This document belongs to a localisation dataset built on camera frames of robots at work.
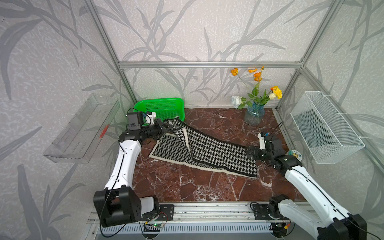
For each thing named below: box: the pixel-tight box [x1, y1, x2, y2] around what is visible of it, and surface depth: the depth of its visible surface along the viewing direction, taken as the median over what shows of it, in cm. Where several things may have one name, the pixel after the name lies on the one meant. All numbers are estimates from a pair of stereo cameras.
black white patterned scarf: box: [149, 117, 258, 178], surface depth 95 cm
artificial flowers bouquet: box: [231, 66, 283, 110], surface depth 95 cm
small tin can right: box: [287, 149, 303, 161], surface depth 88 cm
